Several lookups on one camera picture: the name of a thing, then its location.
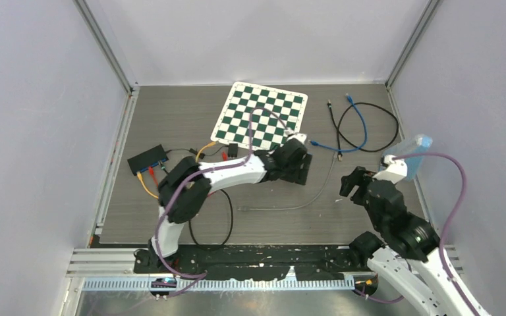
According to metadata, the blue ethernet cable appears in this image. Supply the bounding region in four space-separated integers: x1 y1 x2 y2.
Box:
308 92 369 153

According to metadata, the long black ethernet cable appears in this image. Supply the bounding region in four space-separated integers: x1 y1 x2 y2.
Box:
159 161 235 252

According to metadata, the red ethernet cable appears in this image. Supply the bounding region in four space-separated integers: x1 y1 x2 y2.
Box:
147 151 229 188

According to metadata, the black network switch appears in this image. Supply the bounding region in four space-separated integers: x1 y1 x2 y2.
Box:
127 144 168 176

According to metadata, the yellow ethernet cable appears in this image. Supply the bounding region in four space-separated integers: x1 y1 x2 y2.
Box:
136 141 218 201

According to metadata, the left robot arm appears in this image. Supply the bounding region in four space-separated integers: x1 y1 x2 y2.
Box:
150 138 312 273

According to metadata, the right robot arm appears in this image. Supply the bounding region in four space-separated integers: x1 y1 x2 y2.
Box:
339 163 488 315

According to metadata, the green white chessboard mat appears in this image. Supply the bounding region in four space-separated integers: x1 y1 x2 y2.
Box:
210 82 308 150

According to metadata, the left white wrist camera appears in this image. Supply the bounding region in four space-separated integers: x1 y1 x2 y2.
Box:
285 130 307 144

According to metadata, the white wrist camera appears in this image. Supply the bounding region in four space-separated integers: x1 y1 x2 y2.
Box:
375 155 408 184
285 130 307 144

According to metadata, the short black ethernet cable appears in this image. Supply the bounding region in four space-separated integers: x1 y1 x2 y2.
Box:
327 99 344 162

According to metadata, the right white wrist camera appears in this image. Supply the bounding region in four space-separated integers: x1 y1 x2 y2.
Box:
375 155 408 184

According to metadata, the black looped ethernet cable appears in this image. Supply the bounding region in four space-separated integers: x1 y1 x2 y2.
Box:
335 102 400 153

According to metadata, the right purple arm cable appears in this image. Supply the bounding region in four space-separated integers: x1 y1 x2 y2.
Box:
353 152 483 316

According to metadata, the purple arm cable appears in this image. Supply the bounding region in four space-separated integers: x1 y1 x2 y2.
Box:
353 152 483 316
154 107 293 298

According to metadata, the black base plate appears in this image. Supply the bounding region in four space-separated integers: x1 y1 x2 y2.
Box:
133 244 370 281

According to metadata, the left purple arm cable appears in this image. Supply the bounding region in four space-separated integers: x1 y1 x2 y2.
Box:
154 107 293 298

